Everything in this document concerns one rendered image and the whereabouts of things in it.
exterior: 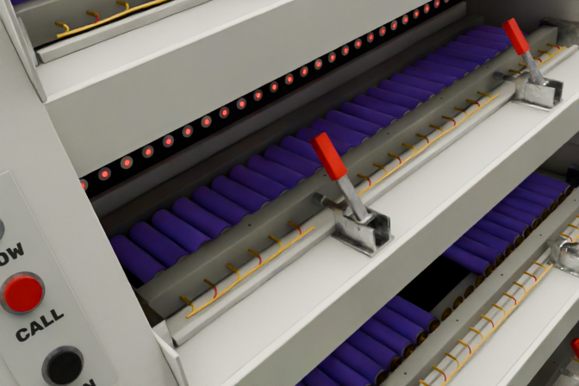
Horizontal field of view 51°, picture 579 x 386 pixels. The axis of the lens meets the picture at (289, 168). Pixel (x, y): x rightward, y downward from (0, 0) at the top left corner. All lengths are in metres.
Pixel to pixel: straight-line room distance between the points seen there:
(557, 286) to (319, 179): 0.32
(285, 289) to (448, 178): 0.18
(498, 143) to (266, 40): 0.28
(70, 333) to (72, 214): 0.06
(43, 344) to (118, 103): 0.12
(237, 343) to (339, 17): 0.22
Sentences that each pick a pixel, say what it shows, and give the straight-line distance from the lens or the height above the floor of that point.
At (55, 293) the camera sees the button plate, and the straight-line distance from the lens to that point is 0.32.
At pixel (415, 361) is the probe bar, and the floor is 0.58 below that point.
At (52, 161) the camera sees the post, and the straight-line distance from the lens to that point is 0.31.
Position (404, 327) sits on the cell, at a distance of 0.63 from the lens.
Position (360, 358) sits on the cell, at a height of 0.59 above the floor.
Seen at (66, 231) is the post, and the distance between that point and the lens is 0.31.
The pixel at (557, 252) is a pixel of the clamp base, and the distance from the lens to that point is 0.73.
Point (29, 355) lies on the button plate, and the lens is 0.32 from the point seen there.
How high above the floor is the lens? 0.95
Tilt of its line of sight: 19 degrees down
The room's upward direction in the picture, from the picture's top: 20 degrees counter-clockwise
